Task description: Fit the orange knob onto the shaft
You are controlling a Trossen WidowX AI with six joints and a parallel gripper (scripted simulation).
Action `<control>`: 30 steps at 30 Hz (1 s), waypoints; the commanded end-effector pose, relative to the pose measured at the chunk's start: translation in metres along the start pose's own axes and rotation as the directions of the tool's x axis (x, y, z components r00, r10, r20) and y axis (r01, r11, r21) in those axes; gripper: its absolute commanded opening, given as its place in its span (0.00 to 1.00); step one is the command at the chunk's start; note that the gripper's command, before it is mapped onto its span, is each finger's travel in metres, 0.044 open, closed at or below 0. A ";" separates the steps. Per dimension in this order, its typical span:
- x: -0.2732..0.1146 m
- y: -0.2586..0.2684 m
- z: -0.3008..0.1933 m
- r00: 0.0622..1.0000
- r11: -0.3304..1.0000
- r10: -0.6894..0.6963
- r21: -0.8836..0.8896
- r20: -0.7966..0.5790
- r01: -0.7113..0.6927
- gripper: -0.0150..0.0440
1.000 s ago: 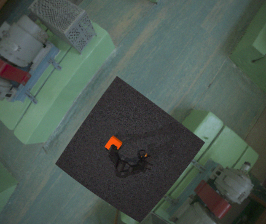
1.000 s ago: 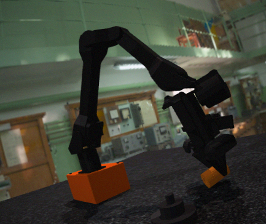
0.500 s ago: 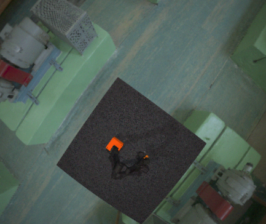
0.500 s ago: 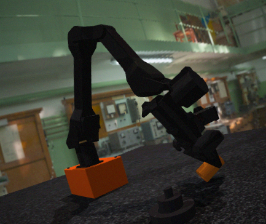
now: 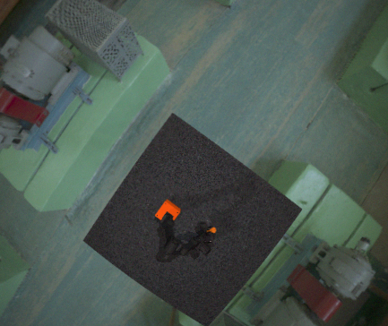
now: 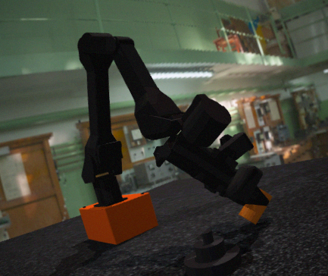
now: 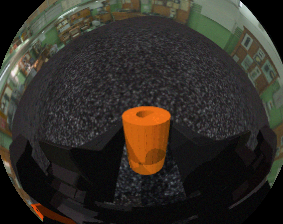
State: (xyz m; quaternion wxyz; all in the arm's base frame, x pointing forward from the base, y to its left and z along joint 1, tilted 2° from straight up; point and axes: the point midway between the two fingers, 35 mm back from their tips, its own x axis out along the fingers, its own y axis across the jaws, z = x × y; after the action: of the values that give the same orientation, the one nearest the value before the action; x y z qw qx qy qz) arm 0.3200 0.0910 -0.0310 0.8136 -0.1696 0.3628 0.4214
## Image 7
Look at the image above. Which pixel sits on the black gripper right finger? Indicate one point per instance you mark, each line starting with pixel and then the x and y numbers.
pixel 197 156

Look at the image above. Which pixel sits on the orange cylinder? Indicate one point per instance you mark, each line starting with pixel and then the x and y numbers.
pixel 146 131

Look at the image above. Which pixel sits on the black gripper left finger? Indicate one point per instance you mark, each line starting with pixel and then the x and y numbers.
pixel 97 161

